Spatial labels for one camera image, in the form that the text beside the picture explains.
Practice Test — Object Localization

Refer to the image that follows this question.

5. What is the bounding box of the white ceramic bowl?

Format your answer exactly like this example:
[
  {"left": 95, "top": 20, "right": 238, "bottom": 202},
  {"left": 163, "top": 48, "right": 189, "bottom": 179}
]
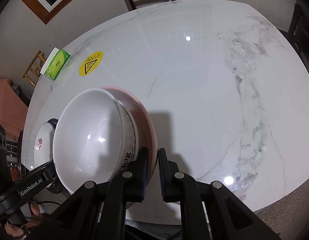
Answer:
[{"left": 52, "top": 88, "right": 139, "bottom": 194}]

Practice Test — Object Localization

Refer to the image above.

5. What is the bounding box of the person's left hand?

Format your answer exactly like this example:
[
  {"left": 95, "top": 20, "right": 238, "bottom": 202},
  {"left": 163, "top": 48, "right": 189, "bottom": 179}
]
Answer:
[{"left": 4, "top": 202, "right": 43, "bottom": 239}]

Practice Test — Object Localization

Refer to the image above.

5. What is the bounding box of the white plate with pink flower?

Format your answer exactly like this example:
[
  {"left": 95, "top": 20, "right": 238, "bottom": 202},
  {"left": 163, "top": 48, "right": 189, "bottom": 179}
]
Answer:
[{"left": 34, "top": 122, "right": 55, "bottom": 167}]

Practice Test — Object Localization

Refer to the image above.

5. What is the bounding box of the orange cloth covered furniture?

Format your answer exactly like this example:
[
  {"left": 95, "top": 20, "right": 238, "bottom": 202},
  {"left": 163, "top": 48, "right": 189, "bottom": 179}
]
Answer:
[{"left": 0, "top": 79, "right": 28, "bottom": 141}]

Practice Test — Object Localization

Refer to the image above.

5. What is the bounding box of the dark patterned bowl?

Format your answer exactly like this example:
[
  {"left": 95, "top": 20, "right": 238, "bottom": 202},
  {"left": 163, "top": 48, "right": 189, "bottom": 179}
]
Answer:
[{"left": 47, "top": 118, "right": 58, "bottom": 130}]

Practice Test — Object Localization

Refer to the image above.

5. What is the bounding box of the yellow round warning sticker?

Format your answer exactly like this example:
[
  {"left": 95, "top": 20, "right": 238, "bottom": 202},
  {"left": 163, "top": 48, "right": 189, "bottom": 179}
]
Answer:
[{"left": 79, "top": 51, "right": 103, "bottom": 76}]

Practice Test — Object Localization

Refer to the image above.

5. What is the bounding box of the light wooden chair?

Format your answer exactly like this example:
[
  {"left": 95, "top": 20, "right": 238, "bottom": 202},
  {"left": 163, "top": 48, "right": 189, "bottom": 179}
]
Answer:
[{"left": 23, "top": 50, "right": 46, "bottom": 88}]

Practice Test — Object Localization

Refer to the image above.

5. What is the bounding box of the green tissue pack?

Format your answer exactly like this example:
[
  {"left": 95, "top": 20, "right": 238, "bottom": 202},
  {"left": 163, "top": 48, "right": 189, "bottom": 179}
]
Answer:
[{"left": 40, "top": 48, "right": 70, "bottom": 80}]

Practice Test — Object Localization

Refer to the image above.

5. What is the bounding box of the dark wooden chair right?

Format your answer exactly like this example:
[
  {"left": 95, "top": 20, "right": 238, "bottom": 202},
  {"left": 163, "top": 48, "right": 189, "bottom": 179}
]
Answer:
[{"left": 279, "top": 3, "right": 309, "bottom": 74}]

